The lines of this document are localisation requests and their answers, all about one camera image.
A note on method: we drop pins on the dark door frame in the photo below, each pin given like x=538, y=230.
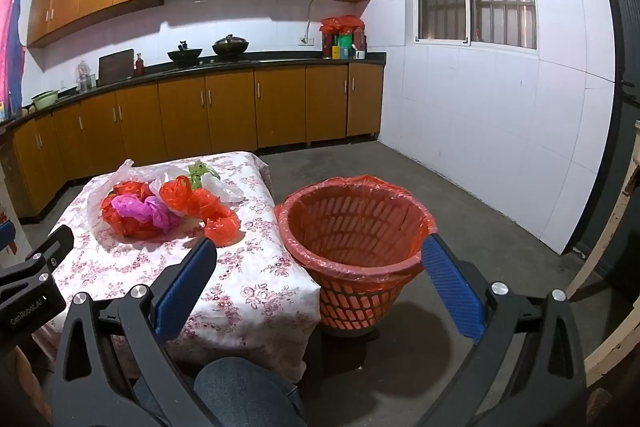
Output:
x=620, y=57

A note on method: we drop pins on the large translucent white plastic bag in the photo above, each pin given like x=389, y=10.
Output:
x=97, y=202

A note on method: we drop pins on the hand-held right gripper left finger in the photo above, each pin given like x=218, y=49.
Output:
x=185, y=292

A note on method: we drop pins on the small red plastic bag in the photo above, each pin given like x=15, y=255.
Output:
x=222, y=229

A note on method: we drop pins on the black pot with lid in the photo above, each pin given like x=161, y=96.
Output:
x=230, y=46

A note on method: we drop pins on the large red plastic bag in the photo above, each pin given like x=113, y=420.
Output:
x=127, y=227

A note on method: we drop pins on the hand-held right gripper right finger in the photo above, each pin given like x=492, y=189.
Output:
x=452, y=292

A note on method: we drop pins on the green container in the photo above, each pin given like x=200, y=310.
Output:
x=345, y=47

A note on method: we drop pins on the pink plastic bag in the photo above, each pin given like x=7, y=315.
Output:
x=150, y=211

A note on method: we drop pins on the black wok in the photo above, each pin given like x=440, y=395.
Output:
x=184, y=53

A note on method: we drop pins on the pink and blue hanging cloth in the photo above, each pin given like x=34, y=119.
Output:
x=10, y=37

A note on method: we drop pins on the green plastic bag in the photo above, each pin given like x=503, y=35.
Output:
x=199, y=171

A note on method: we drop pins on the small white plastic bag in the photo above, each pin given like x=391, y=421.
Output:
x=225, y=189

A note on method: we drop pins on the black kitchen countertop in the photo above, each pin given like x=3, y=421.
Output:
x=280, y=57

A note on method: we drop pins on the red bottle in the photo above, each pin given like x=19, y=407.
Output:
x=140, y=67

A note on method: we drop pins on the table with floral tablecloth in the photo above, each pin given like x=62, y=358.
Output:
x=250, y=267

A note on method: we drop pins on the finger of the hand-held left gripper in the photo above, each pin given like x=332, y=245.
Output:
x=5, y=234
x=52, y=247

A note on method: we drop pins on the green basin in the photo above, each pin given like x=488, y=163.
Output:
x=45, y=99

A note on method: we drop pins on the wall power outlet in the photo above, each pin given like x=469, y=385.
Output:
x=306, y=41

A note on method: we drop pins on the red bag on containers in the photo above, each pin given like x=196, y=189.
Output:
x=340, y=26

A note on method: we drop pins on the wooden base cabinets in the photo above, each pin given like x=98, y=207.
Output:
x=230, y=112

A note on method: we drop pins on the brown cutting board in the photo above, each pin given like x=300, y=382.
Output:
x=116, y=67

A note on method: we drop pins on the glass jar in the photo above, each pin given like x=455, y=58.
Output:
x=84, y=79

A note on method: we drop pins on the cream wooden frame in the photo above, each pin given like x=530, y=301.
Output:
x=612, y=232

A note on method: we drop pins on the person's leg in jeans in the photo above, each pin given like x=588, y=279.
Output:
x=240, y=392

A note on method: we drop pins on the orange lined waste basket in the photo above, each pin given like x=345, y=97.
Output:
x=350, y=307

